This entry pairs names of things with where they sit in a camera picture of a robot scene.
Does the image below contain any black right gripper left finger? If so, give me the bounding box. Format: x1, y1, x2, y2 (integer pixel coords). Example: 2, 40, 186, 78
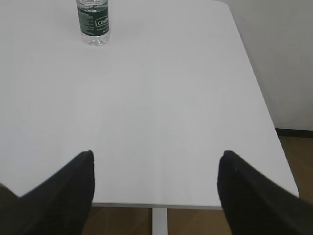
0, 150, 95, 235

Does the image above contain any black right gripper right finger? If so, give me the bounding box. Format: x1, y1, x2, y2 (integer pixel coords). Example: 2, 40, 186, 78
217, 150, 313, 235

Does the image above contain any clear water bottle green label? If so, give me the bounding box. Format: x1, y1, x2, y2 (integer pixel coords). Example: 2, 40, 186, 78
76, 0, 110, 46

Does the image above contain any white table leg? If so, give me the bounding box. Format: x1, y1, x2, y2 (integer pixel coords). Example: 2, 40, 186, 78
152, 208, 168, 235

